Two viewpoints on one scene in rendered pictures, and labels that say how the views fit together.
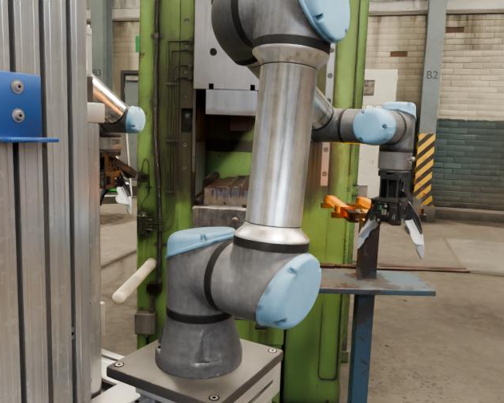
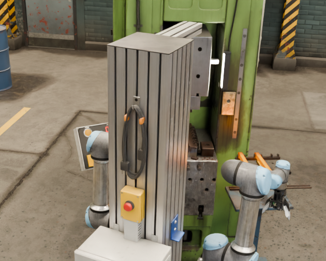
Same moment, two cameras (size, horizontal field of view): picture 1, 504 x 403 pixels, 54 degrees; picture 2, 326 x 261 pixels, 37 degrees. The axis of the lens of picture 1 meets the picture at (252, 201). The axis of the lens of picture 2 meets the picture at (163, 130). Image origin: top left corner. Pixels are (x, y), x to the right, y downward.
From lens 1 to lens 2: 1.76 m
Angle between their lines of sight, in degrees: 17
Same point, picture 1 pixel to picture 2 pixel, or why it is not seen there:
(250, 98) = (195, 100)
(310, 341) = (223, 218)
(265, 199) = (243, 239)
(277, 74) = (249, 204)
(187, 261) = (214, 252)
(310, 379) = not seen: hidden behind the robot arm
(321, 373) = (228, 233)
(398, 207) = (280, 204)
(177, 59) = not seen: hidden behind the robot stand
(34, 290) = not seen: outside the picture
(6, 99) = (173, 227)
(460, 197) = (316, 48)
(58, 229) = (177, 250)
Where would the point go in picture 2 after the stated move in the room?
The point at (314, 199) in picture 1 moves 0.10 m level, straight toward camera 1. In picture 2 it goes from (228, 145) to (229, 151)
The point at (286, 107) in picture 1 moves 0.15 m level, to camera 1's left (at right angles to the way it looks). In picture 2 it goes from (251, 214) to (218, 215)
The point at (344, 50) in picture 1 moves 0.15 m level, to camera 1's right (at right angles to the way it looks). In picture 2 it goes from (249, 64) to (270, 64)
